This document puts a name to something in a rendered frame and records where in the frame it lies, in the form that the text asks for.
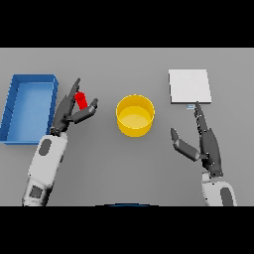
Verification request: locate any pale square measuring scale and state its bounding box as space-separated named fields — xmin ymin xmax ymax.
xmin=168 ymin=68 xmax=212 ymax=110

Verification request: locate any yellow bowl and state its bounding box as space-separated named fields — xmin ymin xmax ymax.
xmin=115 ymin=94 xmax=156 ymax=138

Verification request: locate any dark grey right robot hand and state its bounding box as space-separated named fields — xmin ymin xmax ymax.
xmin=170 ymin=100 xmax=224 ymax=179

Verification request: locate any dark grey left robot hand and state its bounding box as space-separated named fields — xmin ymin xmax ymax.
xmin=49 ymin=77 xmax=99 ymax=137

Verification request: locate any red beaker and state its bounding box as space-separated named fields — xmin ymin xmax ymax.
xmin=74 ymin=91 xmax=89 ymax=111

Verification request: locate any blue tray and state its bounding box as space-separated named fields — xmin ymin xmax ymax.
xmin=0 ymin=73 xmax=60 ymax=146

